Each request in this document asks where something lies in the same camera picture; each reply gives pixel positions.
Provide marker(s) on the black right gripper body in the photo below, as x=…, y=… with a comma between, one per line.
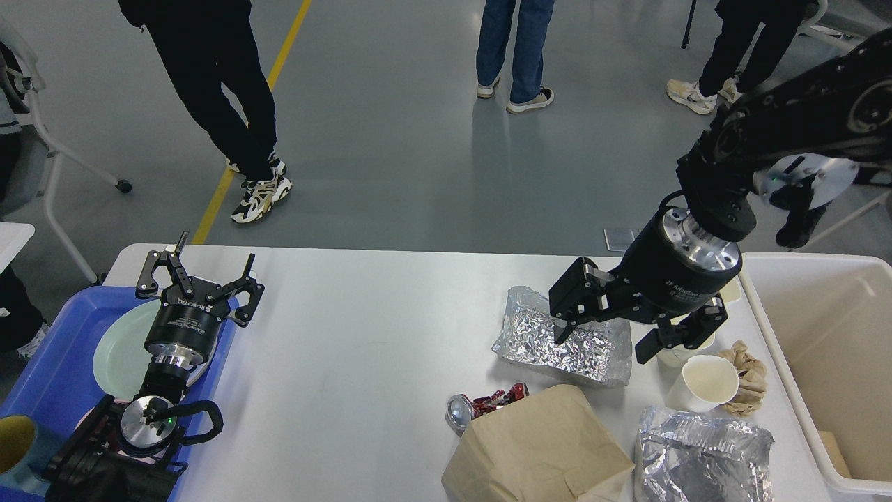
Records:
x=672, y=267

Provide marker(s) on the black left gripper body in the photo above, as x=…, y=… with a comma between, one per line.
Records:
x=184, y=332

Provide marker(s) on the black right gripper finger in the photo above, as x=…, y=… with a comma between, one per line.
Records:
x=691, y=332
x=584, y=293

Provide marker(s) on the large white paper cup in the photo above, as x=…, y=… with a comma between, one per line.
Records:
x=705, y=383

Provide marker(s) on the green plate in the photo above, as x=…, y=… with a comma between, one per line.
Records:
x=120, y=360

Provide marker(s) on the brown paper bag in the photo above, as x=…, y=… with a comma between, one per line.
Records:
x=550, y=446

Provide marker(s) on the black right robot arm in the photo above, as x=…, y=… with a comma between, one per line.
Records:
x=803, y=140

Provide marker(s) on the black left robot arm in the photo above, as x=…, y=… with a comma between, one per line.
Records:
x=125, y=451

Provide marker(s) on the small clear plastic cup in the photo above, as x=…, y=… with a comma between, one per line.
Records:
x=677, y=356

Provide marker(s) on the clear floor plate left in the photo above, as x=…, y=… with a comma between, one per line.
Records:
x=619, y=240

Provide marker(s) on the crumpled aluminium foil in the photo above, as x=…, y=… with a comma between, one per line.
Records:
x=597, y=354

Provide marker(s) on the silver plastic bag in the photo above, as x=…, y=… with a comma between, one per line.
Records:
x=685, y=456

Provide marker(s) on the white plastic bin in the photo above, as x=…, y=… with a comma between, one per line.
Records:
x=827, y=322

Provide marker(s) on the blue plastic tray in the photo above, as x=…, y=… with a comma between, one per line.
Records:
x=58, y=389

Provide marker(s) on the crushed red can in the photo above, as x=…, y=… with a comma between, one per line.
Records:
x=461, y=410

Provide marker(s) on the white office chair left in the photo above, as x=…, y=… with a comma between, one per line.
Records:
x=42, y=156

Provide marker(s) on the person in black trousers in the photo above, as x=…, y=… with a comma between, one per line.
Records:
x=755, y=35

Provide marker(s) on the dark blue mug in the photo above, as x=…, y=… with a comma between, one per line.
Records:
x=26, y=450

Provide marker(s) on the person in black clothes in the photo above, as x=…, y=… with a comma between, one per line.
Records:
x=210, y=54

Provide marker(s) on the person in blue jeans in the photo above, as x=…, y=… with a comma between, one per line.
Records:
x=533, y=17

